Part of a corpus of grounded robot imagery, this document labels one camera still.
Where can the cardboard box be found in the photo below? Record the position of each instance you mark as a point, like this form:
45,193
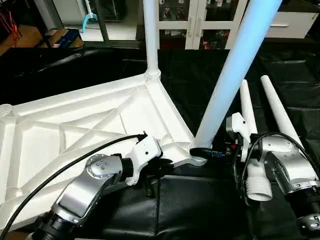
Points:
20,37

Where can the small blue box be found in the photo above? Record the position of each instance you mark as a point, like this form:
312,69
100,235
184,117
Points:
66,38

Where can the white plastic table leg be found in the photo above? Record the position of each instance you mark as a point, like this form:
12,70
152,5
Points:
280,110
252,145
237,70
150,35

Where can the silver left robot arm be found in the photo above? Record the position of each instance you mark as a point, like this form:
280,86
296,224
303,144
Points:
85,190

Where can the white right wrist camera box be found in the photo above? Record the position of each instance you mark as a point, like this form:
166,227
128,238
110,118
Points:
238,130

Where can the black work mat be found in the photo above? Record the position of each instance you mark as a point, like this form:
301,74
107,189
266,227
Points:
50,75

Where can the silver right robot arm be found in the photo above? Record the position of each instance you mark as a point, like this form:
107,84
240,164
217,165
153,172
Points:
290,170

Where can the light blue hanger hook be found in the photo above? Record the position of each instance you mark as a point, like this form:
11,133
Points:
90,19

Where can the white drawer cabinet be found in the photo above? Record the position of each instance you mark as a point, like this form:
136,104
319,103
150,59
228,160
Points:
290,24
200,22

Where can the white plastic table top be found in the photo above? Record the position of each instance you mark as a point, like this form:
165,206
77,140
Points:
75,120

